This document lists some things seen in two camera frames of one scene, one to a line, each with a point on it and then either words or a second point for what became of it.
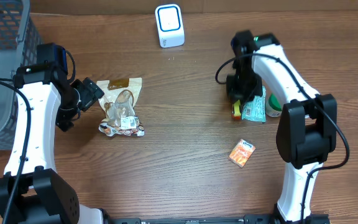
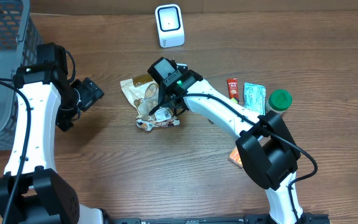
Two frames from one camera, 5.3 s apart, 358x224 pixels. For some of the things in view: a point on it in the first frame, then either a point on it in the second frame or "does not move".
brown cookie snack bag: [118, 98] to [142, 93]
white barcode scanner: [169, 25] does not move
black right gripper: [243, 94] to [169, 101]
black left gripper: [89, 93] does not move
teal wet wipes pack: [255, 109] does not move
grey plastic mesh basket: [9, 37] does not move
